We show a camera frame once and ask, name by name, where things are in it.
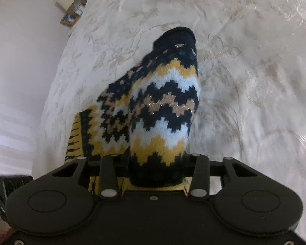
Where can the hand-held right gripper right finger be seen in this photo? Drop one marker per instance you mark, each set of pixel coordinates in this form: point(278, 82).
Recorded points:
point(202, 174)

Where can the wooden picture frame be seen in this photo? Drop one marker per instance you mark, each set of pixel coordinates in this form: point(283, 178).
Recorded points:
point(68, 18)

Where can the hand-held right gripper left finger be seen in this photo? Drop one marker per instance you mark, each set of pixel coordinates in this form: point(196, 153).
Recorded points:
point(108, 174)

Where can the small photo frame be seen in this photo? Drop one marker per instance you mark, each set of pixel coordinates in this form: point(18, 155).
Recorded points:
point(78, 8)

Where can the white embroidered bedspread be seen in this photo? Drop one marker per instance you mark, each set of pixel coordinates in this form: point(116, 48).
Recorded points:
point(244, 81)

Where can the navy yellow zigzag knit sweater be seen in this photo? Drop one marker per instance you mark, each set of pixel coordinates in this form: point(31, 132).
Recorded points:
point(163, 107)

